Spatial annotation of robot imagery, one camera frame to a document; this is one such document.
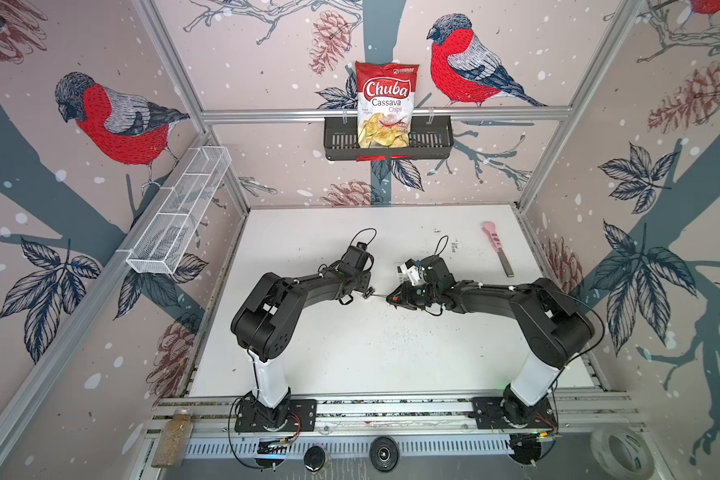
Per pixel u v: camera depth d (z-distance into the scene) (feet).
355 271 2.50
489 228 3.62
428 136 3.11
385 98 2.74
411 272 2.88
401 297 2.80
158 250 2.29
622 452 2.29
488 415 2.39
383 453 1.95
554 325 1.56
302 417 2.39
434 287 2.43
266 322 1.56
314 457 1.97
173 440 2.20
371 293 3.12
